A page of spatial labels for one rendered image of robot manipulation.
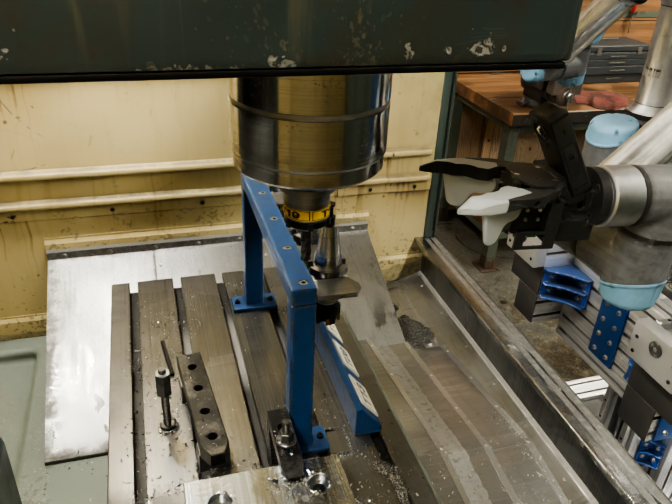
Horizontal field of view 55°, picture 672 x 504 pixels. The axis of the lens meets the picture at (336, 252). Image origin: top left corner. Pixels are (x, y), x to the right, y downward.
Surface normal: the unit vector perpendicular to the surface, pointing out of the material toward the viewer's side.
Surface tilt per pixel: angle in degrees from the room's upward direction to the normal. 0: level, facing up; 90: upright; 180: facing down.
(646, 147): 43
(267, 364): 0
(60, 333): 25
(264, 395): 0
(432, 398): 8
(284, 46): 90
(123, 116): 90
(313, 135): 90
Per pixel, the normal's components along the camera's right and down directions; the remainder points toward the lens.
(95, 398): 0.15, -0.60
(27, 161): 0.28, 0.46
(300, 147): -0.07, 0.48
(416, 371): 0.01, -0.93
